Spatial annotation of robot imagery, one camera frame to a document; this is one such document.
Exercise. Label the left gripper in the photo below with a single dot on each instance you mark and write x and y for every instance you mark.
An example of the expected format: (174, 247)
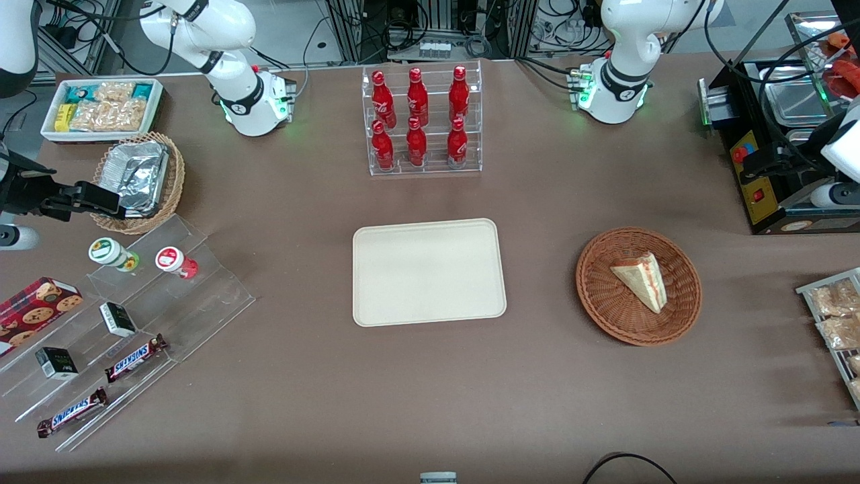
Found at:
(787, 163)

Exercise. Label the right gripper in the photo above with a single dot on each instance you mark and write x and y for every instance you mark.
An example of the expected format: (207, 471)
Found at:
(25, 193)

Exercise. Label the triangular sandwich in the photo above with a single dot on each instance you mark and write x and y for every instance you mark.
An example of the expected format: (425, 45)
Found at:
(641, 279)

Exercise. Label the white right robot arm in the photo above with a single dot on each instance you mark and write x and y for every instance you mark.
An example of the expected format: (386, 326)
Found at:
(236, 101)

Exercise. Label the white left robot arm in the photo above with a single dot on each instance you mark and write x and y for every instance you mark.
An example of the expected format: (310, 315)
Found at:
(625, 40)

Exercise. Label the light wicker basket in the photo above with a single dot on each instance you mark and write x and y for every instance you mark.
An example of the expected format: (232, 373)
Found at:
(176, 175)

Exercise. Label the brown wicker basket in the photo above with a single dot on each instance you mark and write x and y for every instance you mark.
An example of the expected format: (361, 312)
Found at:
(608, 302)

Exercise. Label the cream plastic tray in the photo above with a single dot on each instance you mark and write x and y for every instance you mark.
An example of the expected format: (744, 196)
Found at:
(430, 272)

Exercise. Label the black food warmer appliance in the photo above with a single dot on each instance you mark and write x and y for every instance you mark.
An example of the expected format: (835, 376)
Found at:
(756, 202)

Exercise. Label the aluminium foil container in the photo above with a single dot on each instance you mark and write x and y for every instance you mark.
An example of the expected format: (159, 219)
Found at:
(138, 175)

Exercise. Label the stainless steel pan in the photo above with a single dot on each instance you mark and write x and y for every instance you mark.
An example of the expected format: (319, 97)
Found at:
(798, 136)
(793, 101)

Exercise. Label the green lid yogurt cup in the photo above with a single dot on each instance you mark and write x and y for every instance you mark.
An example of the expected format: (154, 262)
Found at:
(107, 251)

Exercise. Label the grey metal box green light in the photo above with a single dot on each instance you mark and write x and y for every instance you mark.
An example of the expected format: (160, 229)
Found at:
(713, 104)

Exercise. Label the large clear cracker bag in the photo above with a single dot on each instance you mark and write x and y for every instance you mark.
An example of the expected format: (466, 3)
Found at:
(111, 115)

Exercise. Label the yellow snack packet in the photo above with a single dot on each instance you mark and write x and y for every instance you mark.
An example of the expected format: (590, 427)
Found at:
(64, 116)

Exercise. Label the red lid yogurt cup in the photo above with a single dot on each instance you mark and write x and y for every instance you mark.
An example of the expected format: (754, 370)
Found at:
(171, 259)

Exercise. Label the teal snack packet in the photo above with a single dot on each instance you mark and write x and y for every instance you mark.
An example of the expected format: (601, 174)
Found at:
(77, 94)

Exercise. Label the small clear cracker bag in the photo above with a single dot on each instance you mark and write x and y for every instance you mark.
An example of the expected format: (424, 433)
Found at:
(114, 90)

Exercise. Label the white rectangular snack bin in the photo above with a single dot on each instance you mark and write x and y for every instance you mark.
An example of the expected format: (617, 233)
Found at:
(158, 101)

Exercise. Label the small black carton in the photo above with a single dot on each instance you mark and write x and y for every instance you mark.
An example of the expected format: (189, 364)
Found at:
(117, 319)
(57, 363)

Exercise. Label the red sausage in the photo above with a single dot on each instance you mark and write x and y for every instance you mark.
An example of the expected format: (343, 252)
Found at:
(841, 42)
(850, 77)

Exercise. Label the red plaid cookie box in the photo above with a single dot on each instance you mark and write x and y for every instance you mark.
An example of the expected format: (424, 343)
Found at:
(33, 309)

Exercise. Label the clear acrylic stepped display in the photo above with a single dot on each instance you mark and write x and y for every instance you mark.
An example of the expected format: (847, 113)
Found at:
(215, 296)

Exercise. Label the clear bag of fried snack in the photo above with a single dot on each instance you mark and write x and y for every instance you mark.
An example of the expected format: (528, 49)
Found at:
(836, 299)
(840, 333)
(854, 365)

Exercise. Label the snickers chocolate bar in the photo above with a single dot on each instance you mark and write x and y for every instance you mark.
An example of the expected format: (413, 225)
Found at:
(134, 357)
(70, 411)

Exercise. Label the red cola bottle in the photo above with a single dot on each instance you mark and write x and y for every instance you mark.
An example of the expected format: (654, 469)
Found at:
(417, 94)
(457, 144)
(459, 91)
(382, 97)
(416, 144)
(382, 148)

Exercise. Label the clear acrylic bottle rack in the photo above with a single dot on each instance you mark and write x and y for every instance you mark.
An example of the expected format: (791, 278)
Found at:
(437, 107)

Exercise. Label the white power strip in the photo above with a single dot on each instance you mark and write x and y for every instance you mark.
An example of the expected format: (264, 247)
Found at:
(435, 49)

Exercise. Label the small grey device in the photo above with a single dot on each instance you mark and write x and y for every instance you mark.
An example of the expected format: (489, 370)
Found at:
(438, 478)

